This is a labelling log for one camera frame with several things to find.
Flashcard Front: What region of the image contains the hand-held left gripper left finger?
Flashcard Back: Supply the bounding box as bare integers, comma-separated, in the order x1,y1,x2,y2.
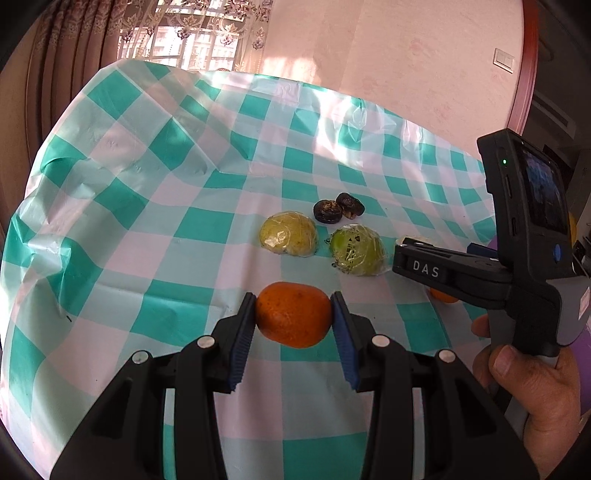
50,292,257,480

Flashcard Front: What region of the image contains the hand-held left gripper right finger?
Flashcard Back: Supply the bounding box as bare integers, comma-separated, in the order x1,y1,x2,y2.
329,291,541,480

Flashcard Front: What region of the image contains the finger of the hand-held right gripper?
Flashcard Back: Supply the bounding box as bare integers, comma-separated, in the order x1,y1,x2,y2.
466,242,499,261
392,237,513,319

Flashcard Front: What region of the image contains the dark water chestnut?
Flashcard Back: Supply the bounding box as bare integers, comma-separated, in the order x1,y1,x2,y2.
313,199,343,225
335,192,365,217

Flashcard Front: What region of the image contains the person's right hand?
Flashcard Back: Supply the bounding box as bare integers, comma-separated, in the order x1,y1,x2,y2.
471,316,583,480

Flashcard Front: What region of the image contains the plastic-wrapped green fruit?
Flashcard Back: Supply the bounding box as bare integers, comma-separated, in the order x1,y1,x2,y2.
329,224,386,277

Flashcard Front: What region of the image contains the plastic-wrapped yellow fruit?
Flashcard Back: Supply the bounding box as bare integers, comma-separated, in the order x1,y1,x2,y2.
259,211,319,258

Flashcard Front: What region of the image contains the green checked tablecloth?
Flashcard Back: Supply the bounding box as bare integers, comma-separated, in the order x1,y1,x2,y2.
0,58,499,480

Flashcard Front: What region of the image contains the floral lace curtain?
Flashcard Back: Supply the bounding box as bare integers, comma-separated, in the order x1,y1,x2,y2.
115,0,278,73

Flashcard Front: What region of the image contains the window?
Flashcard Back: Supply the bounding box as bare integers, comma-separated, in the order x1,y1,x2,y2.
120,23,245,70

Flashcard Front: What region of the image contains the brown curtain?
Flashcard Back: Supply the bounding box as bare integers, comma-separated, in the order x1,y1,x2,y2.
25,0,123,162

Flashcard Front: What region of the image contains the wooden door frame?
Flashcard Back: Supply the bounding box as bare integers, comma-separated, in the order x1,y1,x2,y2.
505,0,541,134

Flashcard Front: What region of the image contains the white light switch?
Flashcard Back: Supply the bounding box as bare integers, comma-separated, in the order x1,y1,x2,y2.
493,47,517,73

